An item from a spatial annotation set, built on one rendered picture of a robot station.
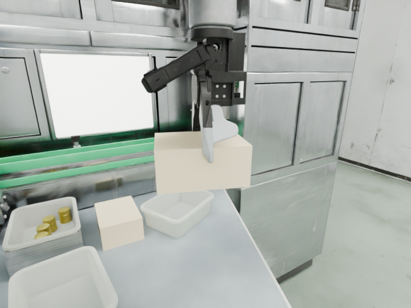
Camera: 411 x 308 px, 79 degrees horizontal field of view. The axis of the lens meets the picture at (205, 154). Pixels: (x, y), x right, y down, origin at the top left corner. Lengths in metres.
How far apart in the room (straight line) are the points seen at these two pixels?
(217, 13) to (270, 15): 0.71
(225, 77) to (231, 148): 0.11
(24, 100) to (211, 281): 0.89
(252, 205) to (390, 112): 2.76
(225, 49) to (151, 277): 0.56
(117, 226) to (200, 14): 0.60
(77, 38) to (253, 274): 1.00
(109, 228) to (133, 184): 0.31
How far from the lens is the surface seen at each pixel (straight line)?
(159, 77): 0.40
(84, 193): 1.03
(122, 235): 0.81
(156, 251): 0.78
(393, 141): 3.73
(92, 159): 1.01
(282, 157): 1.25
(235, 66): 0.43
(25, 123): 1.15
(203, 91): 0.39
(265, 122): 1.11
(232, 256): 0.76
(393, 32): 3.77
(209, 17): 0.41
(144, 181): 1.06
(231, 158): 0.41
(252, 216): 1.24
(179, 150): 0.39
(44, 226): 0.89
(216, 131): 0.39
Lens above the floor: 1.24
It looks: 18 degrees down
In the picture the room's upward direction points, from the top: straight up
